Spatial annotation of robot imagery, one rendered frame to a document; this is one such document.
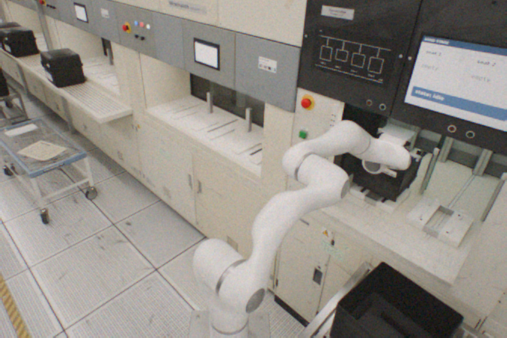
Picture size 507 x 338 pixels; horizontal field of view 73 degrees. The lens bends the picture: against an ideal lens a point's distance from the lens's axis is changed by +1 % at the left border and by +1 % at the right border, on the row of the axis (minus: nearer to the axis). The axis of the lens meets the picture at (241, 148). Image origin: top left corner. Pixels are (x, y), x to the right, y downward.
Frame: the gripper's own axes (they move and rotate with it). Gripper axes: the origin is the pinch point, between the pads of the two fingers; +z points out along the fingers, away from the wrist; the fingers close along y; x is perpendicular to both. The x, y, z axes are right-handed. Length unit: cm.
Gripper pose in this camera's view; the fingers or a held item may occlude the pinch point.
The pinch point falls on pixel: (397, 134)
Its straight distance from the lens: 167.7
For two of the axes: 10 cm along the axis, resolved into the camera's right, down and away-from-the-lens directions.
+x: 0.2, -8.6, -5.1
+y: 7.9, 3.3, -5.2
